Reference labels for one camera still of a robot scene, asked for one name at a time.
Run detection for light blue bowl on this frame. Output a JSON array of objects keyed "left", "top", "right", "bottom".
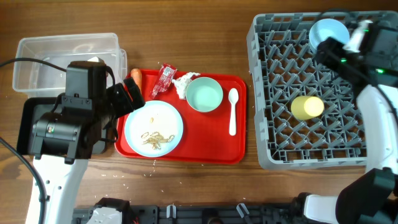
[{"left": 309, "top": 19, "right": 350, "bottom": 53}]

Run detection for yellow plastic cup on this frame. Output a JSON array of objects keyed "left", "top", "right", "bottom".
[{"left": 290, "top": 96, "right": 325, "bottom": 120}]

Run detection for mint green bowl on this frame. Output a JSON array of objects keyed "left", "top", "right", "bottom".
[{"left": 186, "top": 77, "right": 223, "bottom": 113}]

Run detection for white plastic spoon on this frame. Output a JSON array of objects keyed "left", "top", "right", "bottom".
[{"left": 228, "top": 88, "right": 239, "bottom": 136}]

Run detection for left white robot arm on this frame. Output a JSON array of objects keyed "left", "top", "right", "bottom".
[{"left": 1, "top": 61, "right": 145, "bottom": 223}]

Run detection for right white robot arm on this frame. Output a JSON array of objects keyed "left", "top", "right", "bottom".
[{"left": 303, "top": 20, "right": 397, "bottom": 223}]

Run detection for grey dishwasher rack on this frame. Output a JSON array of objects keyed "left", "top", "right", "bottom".
[{"left": 246, "top": 9, "right": 397, "bottom": 170}]

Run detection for orange carrot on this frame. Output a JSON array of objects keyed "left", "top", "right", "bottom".
[{"left": 130, "top": 68, "right": 142, "bottom": 92}]

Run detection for light blue plate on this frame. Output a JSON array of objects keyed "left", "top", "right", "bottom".
[{"left": 124, "top": 100, "right": 184, "bottom": 157}]

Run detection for red snack wrapper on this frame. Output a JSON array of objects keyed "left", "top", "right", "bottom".
[{"left": 149, "top": 63, "right": 177, "bottom": 100}]

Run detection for food scraps on plate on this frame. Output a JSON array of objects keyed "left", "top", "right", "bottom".
[{"left": 139, "top": 116, "right": 177, "bottom": 151}]

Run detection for crumpled white napkin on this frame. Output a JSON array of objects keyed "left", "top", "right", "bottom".
[{"left": 172, "top": 72, "right": 200, "bottom": 100}]

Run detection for red serving tray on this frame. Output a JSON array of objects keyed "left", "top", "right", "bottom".
[{"left": 115, "top": 70, "right": 247, "bottom": 164}]

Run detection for clear plastic bin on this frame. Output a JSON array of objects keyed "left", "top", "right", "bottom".
[{"left": 12, "top": 32, "right": 128, "bottom": 101}]

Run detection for black plastic tray bin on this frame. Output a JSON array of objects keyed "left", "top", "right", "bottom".
[{"left": 16, "top": 97, "right": 107, "bottom": 156}]

